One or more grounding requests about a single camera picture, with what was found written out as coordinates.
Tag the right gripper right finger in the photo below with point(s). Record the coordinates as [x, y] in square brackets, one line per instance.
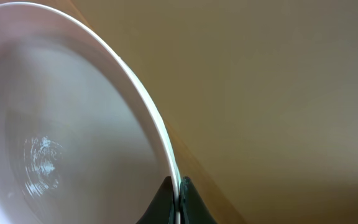
[192, 208]

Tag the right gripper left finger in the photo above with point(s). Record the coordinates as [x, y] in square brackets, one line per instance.
[162, 208]

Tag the white plate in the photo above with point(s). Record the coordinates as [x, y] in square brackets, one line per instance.
[81, 140]

